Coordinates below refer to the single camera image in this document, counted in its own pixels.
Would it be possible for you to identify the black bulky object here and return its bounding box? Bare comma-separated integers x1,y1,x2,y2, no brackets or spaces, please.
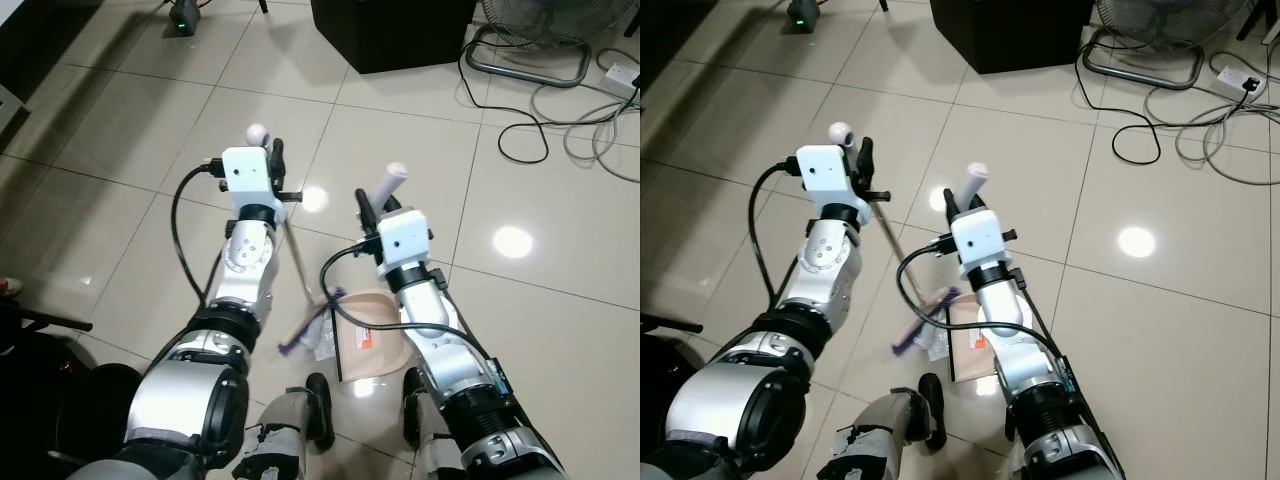
0,300,143,480
640,314,723,480

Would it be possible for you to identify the floor fan with tube base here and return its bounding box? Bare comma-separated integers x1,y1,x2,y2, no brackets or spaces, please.
1082,0,1263,92
464,0,641,87

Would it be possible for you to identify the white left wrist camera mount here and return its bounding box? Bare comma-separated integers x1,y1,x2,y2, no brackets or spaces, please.
220,147,276,210
796,145,856,210

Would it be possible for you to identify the dark furniture unit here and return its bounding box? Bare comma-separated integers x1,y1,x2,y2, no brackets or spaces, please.
640,0,717,103
0,0,107,153

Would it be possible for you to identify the grey floor cable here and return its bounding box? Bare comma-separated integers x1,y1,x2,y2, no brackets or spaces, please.
1148,88,1280,188
528,82,641,187

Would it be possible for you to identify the robot leg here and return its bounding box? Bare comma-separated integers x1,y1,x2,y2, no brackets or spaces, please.
402,368,471,480
815,373,947,480
233,373,337,480
1003,405,1036,480

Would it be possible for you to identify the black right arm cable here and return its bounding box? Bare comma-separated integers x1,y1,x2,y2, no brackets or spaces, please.
319,238,513,403
896,230,1093,403

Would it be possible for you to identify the white power strip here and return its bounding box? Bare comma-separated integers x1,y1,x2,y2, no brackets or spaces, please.
1209,64,1265,102
597,61,641,99

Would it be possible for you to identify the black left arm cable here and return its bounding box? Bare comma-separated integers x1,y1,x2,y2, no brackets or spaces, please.
171,157,230,309
744,158,807,303

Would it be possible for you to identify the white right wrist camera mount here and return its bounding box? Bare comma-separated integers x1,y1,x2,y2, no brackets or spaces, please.
949,206,1008,267
377,209,434,270

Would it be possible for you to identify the black floor cable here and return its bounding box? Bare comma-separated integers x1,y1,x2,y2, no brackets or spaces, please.
1110,90,1256,166
498,92,641,166

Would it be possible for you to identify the left robot leg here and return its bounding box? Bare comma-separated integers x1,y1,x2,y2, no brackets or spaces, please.
233,373,337,480
815,373,947,480

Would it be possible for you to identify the right robot leg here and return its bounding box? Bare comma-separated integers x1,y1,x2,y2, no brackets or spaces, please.
402,368,471,480
1003,405,1036,480

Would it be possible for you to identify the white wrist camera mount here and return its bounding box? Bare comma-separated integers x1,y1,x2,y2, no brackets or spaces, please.
220,147,276,210
949,206,1008,267
377,209,434,270
796,145,856,210

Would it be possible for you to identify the white crumpled paper scrap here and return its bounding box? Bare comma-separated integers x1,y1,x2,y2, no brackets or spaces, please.
924,318,952,362
309,318,344,358

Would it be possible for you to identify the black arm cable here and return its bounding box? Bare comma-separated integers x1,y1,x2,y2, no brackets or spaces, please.
171,157,230,309
896,230,1093,403
319,238,513,403
744,158,807,303

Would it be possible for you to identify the beige dustpan with white handle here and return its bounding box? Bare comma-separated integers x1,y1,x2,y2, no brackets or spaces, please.
944,161,1004,383
334,161,413,384

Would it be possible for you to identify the black box cabinet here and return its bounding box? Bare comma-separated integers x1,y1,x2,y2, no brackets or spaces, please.
310,0,479,75
929,0,1097,75

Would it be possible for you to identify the purple broom with thin handle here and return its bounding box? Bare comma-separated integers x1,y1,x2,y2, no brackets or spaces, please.
246,122,348,357
832,122,963,357

